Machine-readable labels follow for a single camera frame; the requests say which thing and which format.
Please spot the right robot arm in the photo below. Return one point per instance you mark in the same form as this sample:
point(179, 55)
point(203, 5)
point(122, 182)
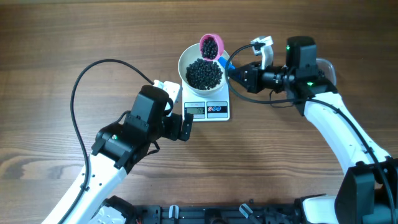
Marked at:
point(368, 193)

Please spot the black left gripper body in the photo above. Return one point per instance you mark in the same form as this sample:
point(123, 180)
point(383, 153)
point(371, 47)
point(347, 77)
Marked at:
point(170, 128)

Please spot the black beans in bowl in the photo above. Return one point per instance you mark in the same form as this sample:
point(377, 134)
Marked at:
point(203, 75)

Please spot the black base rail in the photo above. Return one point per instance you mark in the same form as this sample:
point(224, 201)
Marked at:
point(115, 210)

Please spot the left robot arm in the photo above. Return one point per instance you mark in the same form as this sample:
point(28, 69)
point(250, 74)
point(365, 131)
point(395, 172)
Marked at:
point(119, 146)

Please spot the white digital kitchen scale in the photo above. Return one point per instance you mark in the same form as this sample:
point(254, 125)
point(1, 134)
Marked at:
point(206, 105)

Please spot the pink scoop blue handle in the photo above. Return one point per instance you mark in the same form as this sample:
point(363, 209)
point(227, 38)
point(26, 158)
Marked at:
point(219, 58)

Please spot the clear plastic container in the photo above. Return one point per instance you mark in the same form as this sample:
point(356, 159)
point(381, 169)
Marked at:
point(327, 67)

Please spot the white bowl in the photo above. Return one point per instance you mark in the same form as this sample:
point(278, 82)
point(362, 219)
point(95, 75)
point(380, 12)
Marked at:
point(191, 54)

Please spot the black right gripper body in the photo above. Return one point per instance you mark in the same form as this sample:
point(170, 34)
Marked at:
point(275, 77)

